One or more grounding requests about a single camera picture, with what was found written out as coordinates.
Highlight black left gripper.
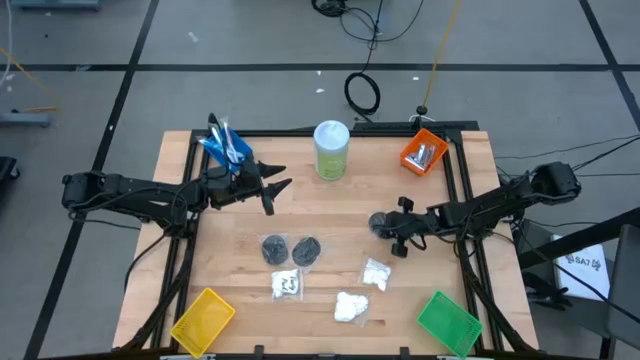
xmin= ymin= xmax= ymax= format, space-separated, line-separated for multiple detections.
xmin=202 ymin=158 xmax=294 ymax=218

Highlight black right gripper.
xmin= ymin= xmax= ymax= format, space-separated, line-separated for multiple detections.
xmin=381 ymin=195 xmax=436 ymax=259

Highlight black round pad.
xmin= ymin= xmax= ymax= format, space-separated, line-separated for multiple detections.
xmin=259 ymin=233 xmax=290 ymax=267
xmin=290 ymin=235 xmax=323 ymax=269
xmin=368 ymin=211 xmax=390 ymax=240

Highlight red white toothbrush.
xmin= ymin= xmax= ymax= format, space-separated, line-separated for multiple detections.
xmin=222 ymin=117 xmax=242 ymax=164

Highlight green white toothbrush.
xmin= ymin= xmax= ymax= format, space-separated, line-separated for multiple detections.
xmin=209 ymin=124 xmax=236 ymax=167

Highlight cotton balls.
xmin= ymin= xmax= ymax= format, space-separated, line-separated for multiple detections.
xmin=332 ymin=290 xmax=372 ymax=329
xmin=360 ymin=257 xmax=393 ymax=293

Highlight blue plastic basket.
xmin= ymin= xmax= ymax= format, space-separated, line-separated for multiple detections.
xmin=198 ymin=127 xmax=255 ymax=175

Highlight disinfecting wipes canister green label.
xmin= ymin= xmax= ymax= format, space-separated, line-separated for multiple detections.
xmin=312 ymin=119 xmax=351 ymax=182

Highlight orange plastic basket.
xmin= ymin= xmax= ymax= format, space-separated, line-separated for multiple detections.
xmin=399 ymin=127 xmax=451 ymax=177

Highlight handwritten vanity pack bag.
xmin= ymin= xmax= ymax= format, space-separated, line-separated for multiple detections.
xmin=270 ymin=268 xmax=304 ymax=302

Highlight green plastic basket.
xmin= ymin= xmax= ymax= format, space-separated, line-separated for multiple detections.
xmin=417 ymin=290 xmax=485 ymax=359

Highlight yellow plastic basket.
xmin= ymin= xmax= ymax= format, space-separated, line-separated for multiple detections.
xmin=169 ymin=287 xmax=236 ymax=359

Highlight grey metal base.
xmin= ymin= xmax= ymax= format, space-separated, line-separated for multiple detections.
xmin=0 ymin=110 xmax=53 ymax=129

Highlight black caster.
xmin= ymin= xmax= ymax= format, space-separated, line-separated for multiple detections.
xmin=0 ymin=155 xmax=22 ymax=185

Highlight grey metal bar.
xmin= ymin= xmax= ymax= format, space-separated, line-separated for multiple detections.
xmin=8 ymin=0 xmax=102 ymax=12

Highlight coiled black floor cable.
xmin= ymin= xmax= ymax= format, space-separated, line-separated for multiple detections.
xmin=343 ymin=71 xmax=382 ymax=121

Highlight yellow floor cable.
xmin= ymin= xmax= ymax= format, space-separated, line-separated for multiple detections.
xmin=422 ymin=0 xmax=464 ymax=109

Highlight black looped floor cable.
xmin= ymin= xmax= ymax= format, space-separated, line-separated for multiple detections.
xmin=310 ymin=0 xmax=426 ymax=74

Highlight thin yellow cable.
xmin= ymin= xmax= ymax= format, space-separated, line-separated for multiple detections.
xmin=0 ymin=47 xmax=60 ymax=114

